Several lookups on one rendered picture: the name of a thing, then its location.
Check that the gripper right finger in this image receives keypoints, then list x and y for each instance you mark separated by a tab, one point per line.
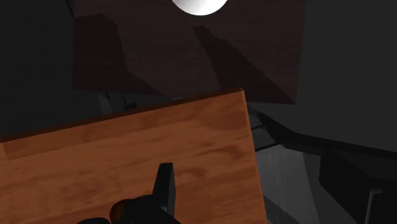
172	192

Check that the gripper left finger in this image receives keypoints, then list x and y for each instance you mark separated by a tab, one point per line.
161	186

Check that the brown wooden table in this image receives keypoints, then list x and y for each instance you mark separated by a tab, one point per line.
93	161

